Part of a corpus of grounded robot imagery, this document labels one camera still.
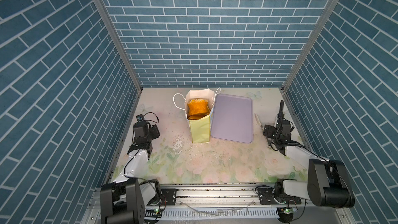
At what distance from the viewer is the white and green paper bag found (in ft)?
2.50

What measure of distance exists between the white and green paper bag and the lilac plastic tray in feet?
0.21

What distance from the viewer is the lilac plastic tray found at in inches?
38.7
